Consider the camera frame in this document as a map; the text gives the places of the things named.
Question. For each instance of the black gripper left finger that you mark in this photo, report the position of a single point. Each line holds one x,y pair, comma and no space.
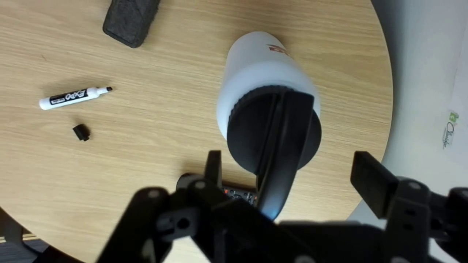
194,214

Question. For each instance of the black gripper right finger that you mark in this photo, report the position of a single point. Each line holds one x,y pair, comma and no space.
409,214

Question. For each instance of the black flask lid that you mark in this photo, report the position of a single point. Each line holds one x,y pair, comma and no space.
272,132

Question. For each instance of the white flask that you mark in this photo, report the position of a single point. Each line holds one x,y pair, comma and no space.
263,64

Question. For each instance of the black labelled marker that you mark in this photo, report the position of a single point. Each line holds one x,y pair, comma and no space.
241,195

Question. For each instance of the black marker cap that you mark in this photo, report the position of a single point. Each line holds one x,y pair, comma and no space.
80,132

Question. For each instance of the white dry erase marker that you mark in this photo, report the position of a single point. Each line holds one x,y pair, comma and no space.
67,99

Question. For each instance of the black whiteboard eraser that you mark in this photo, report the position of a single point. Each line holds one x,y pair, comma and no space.
130,20

